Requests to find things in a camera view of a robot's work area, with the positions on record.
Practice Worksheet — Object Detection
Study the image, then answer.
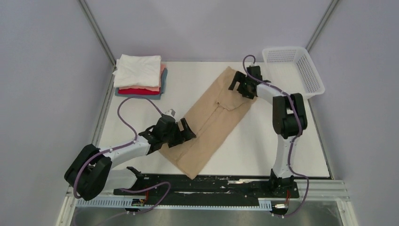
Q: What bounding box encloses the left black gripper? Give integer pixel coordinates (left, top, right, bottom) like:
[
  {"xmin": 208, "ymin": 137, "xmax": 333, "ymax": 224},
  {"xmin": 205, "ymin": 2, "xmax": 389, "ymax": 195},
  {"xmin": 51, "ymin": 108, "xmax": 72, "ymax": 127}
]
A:
[{"xmin": 162, "ymin": 118, "xmax": 196, "ymax": 148}]

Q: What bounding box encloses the beige t shirt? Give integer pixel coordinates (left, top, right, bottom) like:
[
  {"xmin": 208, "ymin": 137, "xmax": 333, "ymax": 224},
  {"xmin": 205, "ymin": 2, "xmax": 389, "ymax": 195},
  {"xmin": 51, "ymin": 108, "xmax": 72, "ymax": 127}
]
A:
[{"xmin": 159, "ymin": 66, "xmax": 255, "ymax": 179}]

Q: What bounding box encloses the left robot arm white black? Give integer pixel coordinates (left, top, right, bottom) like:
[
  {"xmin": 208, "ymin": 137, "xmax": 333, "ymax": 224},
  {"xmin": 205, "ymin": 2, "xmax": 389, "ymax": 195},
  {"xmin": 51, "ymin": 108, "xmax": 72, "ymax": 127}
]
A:
[{"xmin": 64, "ymin": 114, "xmax": 196, "ymax": 201}]

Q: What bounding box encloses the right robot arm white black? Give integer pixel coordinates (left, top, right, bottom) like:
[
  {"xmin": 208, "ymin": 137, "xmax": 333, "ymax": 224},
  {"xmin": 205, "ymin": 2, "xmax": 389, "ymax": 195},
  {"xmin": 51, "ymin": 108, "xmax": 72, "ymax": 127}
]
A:
[{"xmin": 229, "ymin": 66, "xmax": 308, "ymax": 197}]

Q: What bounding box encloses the white plastic basket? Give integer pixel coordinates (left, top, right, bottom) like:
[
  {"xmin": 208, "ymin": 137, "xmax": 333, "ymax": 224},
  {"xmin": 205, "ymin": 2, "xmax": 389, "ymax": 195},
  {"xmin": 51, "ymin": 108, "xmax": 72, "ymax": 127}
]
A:
[{"xmin": 262, "ymin": 46, "xmax": 325, "ymax": 99}]

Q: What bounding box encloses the blue grey folded t shirt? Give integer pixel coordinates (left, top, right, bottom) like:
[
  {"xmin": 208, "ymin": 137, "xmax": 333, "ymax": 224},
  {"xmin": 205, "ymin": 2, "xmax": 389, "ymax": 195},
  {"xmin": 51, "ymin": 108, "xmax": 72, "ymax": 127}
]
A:
[{"xmin": 114, "ymin": 69, "xmax": 168, "ymax": 100}]

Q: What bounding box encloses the pink folded t shirt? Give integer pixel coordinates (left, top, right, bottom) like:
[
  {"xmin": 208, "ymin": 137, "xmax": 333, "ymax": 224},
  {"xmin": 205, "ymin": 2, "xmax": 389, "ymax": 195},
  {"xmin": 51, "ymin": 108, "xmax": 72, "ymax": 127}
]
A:
[{"xmin": 120, "ymin": 64, "xmax": 166, "ymax": 91}]

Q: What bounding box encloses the red folded t shirt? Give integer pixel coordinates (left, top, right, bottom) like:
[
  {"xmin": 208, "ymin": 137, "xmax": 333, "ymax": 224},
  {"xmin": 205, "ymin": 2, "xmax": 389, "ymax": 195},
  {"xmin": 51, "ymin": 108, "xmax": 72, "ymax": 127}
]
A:
[{"xmin": 117, "ymin": 88, "xmax": 161, "ymax": 96}]

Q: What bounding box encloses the white folded t shirt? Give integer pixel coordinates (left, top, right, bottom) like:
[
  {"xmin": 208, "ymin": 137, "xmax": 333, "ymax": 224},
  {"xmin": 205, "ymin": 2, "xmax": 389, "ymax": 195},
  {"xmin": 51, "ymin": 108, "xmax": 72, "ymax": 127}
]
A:
[{"xmin": 112, "ymin": 54, "xmax": 161, "ymax": 88}]

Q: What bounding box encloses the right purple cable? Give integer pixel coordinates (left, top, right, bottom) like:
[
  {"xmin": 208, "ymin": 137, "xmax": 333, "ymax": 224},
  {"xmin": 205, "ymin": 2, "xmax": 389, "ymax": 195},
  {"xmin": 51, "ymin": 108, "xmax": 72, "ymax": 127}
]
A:
[{"xmin": 242, "ymin": 55, "xmax": 311, "ymax": 218}]

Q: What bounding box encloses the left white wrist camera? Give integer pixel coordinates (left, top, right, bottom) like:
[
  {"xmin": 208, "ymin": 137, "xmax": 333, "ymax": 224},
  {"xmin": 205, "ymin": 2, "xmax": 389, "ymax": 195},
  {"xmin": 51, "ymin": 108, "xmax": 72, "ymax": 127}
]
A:
[{"xmin": 164, "ymin": 109, "xmax": 176, "ymax": 118}]

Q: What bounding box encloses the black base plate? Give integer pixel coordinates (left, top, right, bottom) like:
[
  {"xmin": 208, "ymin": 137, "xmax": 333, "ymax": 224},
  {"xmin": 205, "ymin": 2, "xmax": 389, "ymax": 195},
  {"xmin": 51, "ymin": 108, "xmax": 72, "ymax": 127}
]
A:
[{"xmin": 132, "ymin": 174, "xmax": 299, "ymax": 206}]

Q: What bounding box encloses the white slotted cable duct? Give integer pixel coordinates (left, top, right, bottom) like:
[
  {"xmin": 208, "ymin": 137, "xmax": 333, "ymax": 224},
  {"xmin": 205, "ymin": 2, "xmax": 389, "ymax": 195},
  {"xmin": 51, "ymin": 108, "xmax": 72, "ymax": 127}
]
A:
[{"xmin": 75, "ymin": 197, "xmax": 272, "ymax": 211}]

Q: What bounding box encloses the left side aluminium rail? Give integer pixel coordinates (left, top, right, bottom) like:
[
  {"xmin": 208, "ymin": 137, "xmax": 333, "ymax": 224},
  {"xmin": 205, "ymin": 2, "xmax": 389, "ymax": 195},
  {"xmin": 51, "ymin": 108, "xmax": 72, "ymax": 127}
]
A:
[{"xmin": 88, "ymin": 66, "xmax": 116, "ymax": 146}]

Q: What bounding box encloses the right corner aluminium post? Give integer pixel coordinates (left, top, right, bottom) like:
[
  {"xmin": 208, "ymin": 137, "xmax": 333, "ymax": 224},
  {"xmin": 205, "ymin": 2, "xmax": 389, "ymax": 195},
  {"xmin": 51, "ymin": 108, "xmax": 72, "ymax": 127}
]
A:
[{"xmin": 305, "ymin": 0, "xmax": 341, "ymax": 52}]

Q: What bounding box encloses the corner aluminium post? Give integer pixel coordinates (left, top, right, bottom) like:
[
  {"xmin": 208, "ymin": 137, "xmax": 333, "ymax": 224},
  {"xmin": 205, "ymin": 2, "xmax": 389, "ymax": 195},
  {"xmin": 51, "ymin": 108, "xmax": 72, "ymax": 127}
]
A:
[
  {"xmin": 305, "ymin": 0, "xmax": 341, "ymax": 52},
  {"xmin": 77, "ymin": 0, "xmax": 116, "ymax": 69}
]

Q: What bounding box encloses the aluminium frame rail front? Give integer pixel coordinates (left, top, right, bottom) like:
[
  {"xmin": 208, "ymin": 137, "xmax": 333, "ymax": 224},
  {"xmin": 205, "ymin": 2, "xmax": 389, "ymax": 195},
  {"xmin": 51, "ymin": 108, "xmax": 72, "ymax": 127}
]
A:
[{"xmin": 65, "ymin": 175, "xmax": 351, "ymax": 202}]

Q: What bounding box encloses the left corner aluminium post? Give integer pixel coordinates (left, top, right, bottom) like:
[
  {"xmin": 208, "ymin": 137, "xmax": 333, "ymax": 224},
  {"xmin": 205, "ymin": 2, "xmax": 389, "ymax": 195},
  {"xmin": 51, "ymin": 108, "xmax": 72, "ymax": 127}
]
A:
[{"xmin": 77, "ymin": 0, "xmax": 116, "ymax": 69}]

